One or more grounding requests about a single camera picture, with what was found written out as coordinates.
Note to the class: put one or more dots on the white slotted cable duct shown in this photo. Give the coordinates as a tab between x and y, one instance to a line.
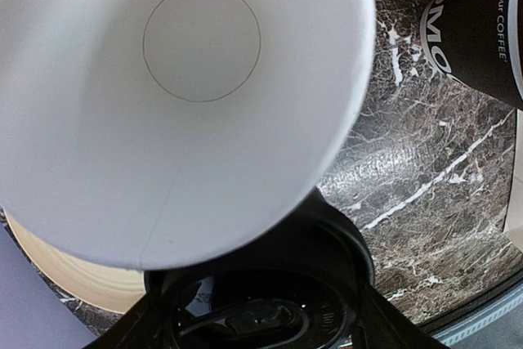
479	321

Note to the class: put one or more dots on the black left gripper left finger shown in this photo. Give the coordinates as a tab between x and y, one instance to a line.
143	326

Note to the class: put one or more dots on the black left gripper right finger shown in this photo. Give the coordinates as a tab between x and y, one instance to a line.
379	325

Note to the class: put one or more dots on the beige round plate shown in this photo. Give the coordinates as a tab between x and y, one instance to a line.
110	289

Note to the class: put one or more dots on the stack of paper cups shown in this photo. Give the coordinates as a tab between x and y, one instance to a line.
152	134

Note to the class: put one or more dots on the black coffee cup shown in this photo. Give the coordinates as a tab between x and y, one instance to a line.
477	43
296	286

